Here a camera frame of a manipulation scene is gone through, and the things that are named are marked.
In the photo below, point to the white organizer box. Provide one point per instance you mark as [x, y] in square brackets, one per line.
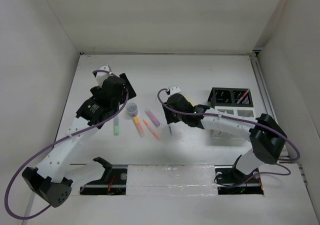
[247, 112]

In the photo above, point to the red pen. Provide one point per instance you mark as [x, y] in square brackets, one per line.
[243, 97]

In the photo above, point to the orange pen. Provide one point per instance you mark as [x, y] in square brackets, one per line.
[150, 129]

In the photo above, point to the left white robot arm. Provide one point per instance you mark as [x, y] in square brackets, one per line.
[47, 179]

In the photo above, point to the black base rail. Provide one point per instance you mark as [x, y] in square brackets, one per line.
[168, 180]

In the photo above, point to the orange highlighter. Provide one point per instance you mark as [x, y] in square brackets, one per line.
[138, 126]

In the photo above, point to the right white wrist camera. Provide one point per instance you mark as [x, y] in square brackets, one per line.
[173, 90]

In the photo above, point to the green highlighter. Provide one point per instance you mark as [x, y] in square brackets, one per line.
[116, 129]

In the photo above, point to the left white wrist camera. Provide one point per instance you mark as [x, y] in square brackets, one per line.
[102, 73]

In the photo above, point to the purple highlighter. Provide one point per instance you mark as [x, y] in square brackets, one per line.
[152, 117]

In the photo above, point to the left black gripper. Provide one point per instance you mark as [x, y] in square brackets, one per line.
[131, 93]

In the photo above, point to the black organizer box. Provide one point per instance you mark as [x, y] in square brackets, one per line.
[228, 97]

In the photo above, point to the yellow highlighter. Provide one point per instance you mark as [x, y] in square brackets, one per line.
[190, 101]

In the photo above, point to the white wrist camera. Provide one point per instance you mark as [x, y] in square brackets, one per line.
[102, 73]
[173, 90]

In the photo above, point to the blue pen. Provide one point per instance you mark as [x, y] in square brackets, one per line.
[170, 129]

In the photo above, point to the paper clip jar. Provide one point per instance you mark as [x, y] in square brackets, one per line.
[132, 109]

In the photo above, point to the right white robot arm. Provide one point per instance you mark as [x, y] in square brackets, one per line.
[265, 136]

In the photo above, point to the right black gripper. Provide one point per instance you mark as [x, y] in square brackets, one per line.
[170, 117]

